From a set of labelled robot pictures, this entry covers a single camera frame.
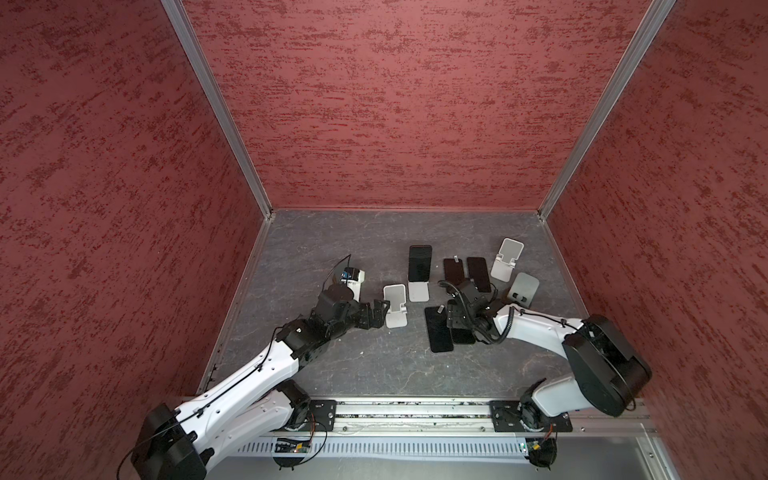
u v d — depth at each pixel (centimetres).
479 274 103
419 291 98
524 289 90
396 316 90
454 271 103
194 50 77
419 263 92
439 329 89
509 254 98
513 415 74
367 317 68
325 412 74
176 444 39
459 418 75
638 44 76
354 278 68
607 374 44
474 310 71
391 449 77
